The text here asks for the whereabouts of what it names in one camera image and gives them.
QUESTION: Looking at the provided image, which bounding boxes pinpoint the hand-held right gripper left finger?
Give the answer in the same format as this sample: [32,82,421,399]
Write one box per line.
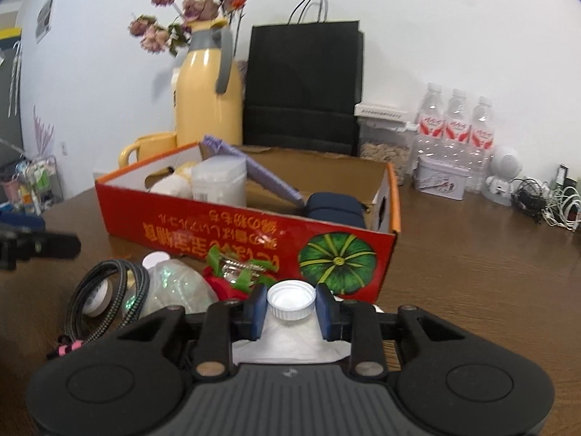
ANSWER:
[113,285,269,381]

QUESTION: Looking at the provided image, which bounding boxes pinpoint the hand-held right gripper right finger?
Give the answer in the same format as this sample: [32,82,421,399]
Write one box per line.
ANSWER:
[315,284,466,381]

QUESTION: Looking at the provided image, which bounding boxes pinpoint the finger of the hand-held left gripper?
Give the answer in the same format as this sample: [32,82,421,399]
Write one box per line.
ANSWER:
[16,233,81,262]
[0,213,46,232]

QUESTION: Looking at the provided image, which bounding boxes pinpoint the ribbed white bottle cap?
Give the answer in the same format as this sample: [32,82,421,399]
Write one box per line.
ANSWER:
[267,280,317,322]

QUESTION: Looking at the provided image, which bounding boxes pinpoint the red fabric rose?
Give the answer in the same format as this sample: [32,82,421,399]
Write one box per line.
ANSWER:
[204,245,280,303]

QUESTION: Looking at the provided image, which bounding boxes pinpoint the white tissue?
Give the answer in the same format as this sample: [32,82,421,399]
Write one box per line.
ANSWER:
[231,309,355,366]

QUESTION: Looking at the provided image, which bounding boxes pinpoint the beige tape roll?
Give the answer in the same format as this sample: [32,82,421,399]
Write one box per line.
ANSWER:
[84,277,114,316]

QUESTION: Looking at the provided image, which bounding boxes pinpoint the clear plastic bottle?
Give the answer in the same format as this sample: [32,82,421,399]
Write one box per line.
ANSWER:
[136,259,219,319]

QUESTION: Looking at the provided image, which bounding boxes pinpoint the red cardboard box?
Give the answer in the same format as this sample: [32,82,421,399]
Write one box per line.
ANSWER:
[94,142,401,303]

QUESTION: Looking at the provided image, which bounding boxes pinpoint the black braided cable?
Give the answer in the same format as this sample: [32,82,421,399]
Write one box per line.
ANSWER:
[64,259,150,350]

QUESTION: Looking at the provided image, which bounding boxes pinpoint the navy zip case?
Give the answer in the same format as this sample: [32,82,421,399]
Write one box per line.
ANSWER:
[303,192,368,229]

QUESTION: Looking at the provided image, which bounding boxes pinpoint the clear cotton swab box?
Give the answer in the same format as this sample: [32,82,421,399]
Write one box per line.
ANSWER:
[191,157,248,207]

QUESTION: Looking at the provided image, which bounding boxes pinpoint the purple cloth pouch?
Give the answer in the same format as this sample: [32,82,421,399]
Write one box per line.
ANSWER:
[200,135,305,208]

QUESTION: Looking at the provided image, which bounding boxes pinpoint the small white bottle cap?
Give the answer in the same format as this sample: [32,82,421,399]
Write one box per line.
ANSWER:
[142,252,171,270]

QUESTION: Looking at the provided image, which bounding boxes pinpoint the yellow mug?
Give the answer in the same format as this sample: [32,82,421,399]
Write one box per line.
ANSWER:
[119,132,178,166]

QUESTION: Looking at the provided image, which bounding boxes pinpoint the clear food container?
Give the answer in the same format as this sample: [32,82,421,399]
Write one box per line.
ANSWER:
[356,116,418,185]

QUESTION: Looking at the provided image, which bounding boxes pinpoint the white tin box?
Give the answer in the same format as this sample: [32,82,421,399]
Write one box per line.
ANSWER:
[414,154,470,201]

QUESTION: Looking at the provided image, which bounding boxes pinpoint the white flat box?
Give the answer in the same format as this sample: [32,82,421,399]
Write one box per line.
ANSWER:
[355,102,405,122]

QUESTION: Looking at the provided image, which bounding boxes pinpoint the yellow thermos jug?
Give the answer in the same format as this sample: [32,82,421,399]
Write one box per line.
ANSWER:
[175,20,243,148]

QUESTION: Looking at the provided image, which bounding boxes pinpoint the clear water bottle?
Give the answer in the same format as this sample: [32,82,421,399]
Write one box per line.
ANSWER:
[467,96,495,194]
[415,82,446,164]
[442,89,470,166]

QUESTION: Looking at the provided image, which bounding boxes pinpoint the black paper bag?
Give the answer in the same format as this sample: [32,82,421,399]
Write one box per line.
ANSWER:
[244,0,365,156]

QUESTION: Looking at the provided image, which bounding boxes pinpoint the white robot-shaped speaker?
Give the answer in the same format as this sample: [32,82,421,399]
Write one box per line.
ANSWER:
[482,146,523,206]

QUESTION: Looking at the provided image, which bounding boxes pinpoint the dried pink flowers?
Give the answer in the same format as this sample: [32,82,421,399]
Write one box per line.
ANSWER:
[128,0,249,57]

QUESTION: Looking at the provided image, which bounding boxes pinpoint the wire rack with items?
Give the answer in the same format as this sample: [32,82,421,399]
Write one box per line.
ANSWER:
[0,154,64,216]

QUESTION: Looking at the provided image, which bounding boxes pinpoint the purple plant wall decal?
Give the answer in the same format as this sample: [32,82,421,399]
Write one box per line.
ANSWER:
[32,105,55,155]

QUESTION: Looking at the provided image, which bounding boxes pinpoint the wall picture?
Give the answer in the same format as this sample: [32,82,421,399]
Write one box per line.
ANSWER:
[35,0,57,44]

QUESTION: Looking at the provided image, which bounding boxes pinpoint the black cable bundle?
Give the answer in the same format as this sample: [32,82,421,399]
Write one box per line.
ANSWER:
[511,178,552,223]

